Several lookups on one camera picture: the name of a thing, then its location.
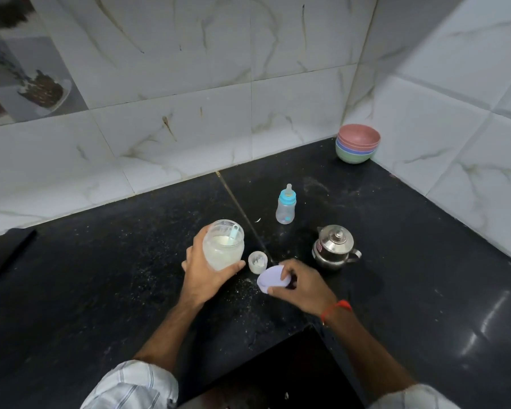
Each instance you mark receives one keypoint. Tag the person's left thumb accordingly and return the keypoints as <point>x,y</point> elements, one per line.
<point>232,270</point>

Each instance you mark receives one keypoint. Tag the small clear bottle cap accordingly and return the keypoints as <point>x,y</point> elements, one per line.
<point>257,262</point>

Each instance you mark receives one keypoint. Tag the purple plastic bowl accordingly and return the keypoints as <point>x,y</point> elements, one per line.
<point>343,145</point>

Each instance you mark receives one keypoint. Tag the lavender plastic jar lid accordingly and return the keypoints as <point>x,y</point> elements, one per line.
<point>272,277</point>

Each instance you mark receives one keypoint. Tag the striped white left sleeve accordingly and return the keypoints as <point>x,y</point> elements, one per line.
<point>130,387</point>

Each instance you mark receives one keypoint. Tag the person's left forearm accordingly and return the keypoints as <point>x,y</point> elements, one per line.
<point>167,332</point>

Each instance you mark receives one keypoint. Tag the striped white right sleeve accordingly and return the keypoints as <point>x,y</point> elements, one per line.
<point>417,399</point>

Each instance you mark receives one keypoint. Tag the green plastic bowl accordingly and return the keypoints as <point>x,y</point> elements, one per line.
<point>352,158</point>

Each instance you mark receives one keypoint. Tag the pink plastic bowl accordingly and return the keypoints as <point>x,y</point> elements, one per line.
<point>359,134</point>

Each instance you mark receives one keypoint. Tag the person's right hand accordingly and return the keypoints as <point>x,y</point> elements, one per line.
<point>308,291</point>

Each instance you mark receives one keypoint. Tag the person's left hand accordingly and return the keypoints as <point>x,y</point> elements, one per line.
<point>202,281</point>

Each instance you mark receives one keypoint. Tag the clear plastic measuring scoop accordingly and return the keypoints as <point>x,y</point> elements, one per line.
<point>235,234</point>

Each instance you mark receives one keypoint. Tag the blue plastic bowl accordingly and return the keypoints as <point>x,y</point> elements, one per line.
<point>345,150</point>

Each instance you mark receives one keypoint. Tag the clear plastic powder jar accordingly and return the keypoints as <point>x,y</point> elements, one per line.
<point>222,249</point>

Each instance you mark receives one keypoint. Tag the red thread wristband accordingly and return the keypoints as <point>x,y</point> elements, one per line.
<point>336,310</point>

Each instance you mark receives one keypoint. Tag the person's right forearm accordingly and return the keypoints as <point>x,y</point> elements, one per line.
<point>368,357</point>

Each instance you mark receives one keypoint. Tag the baby bottle with blue collar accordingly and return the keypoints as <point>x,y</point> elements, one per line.
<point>285,205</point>

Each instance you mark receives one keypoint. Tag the stainless steel lidded pot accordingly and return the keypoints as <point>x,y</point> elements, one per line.
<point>334,247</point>

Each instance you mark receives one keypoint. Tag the person's right thumb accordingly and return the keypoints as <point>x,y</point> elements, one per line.
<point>277,292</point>

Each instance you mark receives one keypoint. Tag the striped white sleeve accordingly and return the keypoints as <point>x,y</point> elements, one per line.
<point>130,387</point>
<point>417,399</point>

